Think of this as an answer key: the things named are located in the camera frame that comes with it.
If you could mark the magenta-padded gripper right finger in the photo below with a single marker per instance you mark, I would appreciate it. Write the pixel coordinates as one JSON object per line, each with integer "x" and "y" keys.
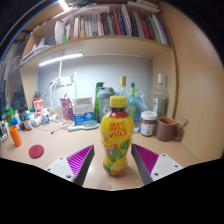
{"x": 146, "y": 158}

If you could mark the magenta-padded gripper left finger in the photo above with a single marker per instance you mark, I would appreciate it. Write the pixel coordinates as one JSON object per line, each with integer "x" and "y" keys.
{"x": 80, "y": 160}

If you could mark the yellow drink bottle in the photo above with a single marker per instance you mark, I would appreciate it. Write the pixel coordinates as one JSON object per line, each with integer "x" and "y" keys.
{"x": 116, "y": 133}

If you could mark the brown jar with white lid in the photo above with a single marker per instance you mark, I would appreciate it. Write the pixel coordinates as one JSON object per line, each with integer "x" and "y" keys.
{"x": 148, "y": 125}

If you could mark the brown ceramic mug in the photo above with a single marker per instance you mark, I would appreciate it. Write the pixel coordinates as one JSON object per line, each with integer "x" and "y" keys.
{"x": 165, "y": 130}

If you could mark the light blue hairbrush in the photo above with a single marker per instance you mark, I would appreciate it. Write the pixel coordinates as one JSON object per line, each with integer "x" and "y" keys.
{"x": 87, "y": 125}

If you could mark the flat round red coaster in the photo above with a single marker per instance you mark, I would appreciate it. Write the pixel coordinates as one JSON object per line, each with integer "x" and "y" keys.
{"x": 36, "y": 151}

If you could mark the white and blue carton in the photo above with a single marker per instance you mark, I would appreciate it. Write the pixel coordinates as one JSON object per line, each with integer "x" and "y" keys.
{"x": 83, "y": 111}

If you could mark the magenta snack pouch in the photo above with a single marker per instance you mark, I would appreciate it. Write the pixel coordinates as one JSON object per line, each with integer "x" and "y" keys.
{"x": 67, "y": 109}

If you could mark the small white pill bottle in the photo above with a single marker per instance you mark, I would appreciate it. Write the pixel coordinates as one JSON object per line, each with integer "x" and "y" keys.
{"x": 45, "y": 116}

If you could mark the clear bottle green cap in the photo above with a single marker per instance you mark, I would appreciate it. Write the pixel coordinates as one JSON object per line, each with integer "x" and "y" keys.
{"x": 132, "y": 103}

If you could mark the clear glass bottle white cap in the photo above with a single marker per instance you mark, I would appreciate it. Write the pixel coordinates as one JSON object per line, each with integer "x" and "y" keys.
{"x": 160, "y": 100}

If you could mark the grey shaker bottle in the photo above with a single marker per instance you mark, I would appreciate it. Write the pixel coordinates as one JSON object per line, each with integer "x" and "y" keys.
{"x": 104, "y": 103}

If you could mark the tall green bottle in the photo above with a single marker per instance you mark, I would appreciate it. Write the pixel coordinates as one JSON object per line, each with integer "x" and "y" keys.
{"x": 97, "y": 100}

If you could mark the dark jar green lid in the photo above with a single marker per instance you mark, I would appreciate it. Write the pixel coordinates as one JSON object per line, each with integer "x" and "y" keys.
{"x": 27, "y": 123}

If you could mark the orange plastic cup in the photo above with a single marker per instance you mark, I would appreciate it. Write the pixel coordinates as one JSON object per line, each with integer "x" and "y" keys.
{"x": 15, "y": 136}

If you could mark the red and white canister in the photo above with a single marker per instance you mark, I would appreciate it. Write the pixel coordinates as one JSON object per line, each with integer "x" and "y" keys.
{"x": 38, "y": 105}

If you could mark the clear bottle yellow cap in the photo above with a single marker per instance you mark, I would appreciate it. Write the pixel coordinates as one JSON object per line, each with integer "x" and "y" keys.
{"x": 123, "y": 87}

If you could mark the green pouch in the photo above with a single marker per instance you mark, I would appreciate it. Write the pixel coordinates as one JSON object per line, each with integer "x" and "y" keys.
{"x": 9, "y": 115}

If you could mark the white bar desk lamp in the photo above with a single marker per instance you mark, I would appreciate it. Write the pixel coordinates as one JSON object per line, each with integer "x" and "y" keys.
{"x": 61, "y": 59}

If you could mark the wooden shelf unit with books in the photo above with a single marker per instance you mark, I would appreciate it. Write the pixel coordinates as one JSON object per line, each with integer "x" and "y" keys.
{"x": 110, "y": 45}

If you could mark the long ceiling light tube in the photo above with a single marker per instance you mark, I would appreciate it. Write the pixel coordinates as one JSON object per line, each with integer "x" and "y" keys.
{"x": 63, "y": 4}

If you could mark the white wall power outlet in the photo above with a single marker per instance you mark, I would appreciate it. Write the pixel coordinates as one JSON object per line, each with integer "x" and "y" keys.
{"x": 65, "y": 81}

